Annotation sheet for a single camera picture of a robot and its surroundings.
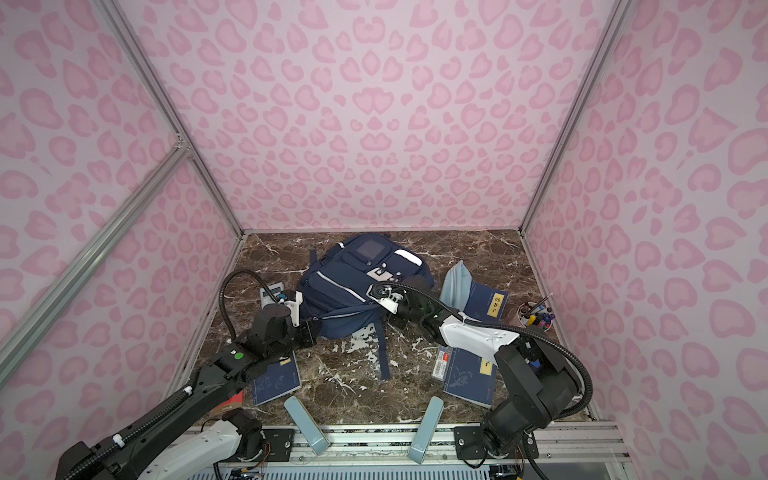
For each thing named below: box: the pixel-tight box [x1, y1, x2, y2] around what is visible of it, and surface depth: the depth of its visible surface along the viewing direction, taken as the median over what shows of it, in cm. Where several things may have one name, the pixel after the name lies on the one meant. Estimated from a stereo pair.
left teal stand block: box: [284, 396, 331, 455], surface depth 73 cm
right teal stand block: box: [408, 396, 445, 464], surface depth 74 cm
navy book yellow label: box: [463, 281, 509, 323], surface depth 100 cm
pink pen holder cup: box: [517, 301, 556, 332], surface depth 83 cm
